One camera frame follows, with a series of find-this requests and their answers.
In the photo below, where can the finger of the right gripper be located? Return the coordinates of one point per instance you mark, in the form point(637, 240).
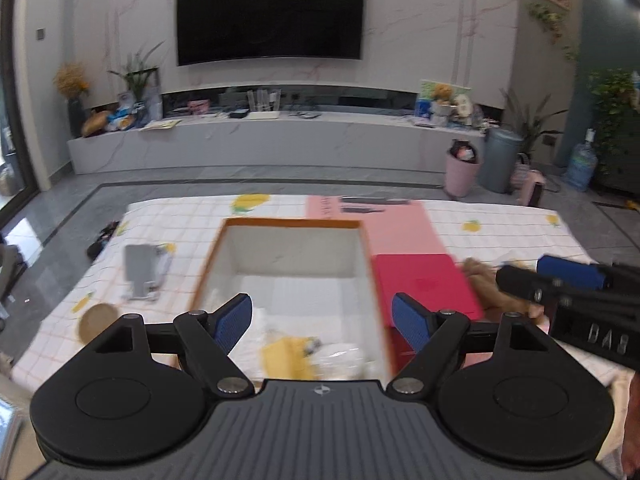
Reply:
point(588, 276)
point(529, 285)

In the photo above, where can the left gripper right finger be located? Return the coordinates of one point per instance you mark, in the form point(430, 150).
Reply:
point(435, 338)

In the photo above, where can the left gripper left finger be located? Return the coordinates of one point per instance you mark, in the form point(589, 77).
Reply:
point(207, 338)

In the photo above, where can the brown plush toy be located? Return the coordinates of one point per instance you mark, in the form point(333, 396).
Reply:
point(482, 279)

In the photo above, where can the yellow crochet cloth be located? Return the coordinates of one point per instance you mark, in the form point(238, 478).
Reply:
point(289, 358)

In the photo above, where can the white crinkled plastic bag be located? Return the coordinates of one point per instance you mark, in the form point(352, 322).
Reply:
point(332, 360)

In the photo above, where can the red Wonderlab box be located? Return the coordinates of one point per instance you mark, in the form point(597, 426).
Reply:
point(433, 280)

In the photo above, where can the grey phone stand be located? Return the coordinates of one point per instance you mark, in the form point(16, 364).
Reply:
point(146, 267)

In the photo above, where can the blue water jug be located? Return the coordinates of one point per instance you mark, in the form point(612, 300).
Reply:
point(583, 162)

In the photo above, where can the orange open storage box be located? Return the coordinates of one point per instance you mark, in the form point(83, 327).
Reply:
point(311, 278)

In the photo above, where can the round wooden coaster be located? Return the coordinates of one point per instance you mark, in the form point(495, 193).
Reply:
point(95, 320)

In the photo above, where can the pink trash bin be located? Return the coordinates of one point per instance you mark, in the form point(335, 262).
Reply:
point(462, 165)

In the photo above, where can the grey metal trash can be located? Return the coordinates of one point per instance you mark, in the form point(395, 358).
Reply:
point(500, 153)

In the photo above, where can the tall floor plant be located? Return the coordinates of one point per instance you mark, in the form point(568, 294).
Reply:
point(528, 122)

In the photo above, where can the teddy bear on console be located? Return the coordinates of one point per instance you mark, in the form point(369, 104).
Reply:
point(441, 107)

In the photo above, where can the marble TV console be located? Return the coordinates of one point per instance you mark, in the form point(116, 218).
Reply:
point(337, 140)

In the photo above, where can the white wifi router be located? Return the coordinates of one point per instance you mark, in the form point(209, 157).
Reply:
point(263, 104)

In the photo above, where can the green potted plant on console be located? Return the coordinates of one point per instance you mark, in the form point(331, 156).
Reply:
point(137, 72)

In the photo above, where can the dark vase yellow flowers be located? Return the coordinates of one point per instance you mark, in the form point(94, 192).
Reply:
point(71, 82)

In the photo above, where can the black wall television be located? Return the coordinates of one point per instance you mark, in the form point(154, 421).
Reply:
point(231, 30)

